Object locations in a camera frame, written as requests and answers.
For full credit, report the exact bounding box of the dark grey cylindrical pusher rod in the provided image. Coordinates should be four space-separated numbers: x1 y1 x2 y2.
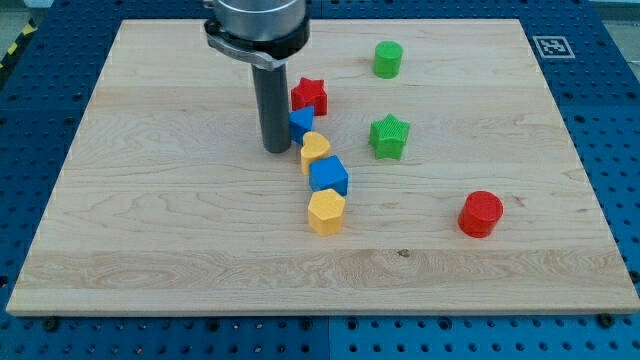
251 65 291 154

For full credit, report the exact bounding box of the green star block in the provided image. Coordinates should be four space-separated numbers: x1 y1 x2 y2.
369 114 411 160

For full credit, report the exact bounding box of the white fiducial marker tag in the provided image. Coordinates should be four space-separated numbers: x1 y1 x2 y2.
533 35 575 59

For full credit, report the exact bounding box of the yellow heart block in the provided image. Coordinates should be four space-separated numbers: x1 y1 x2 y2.
300 131 331 175

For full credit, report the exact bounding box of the blue cube block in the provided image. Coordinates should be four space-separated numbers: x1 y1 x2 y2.
309 155 349 196

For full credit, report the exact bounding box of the green cylinder block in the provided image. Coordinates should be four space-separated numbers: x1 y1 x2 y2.
373 41 403 79

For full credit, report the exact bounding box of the red star block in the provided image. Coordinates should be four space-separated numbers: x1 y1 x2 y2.
290 77 328 116

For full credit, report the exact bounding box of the blue triangle block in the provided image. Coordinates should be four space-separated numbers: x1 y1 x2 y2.
289 106 315 145

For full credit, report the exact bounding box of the red cylinder block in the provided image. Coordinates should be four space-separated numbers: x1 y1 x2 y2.
458 190 504 238

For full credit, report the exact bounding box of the yellow hexagon block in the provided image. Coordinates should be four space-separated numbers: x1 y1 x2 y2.
307 189 346 236

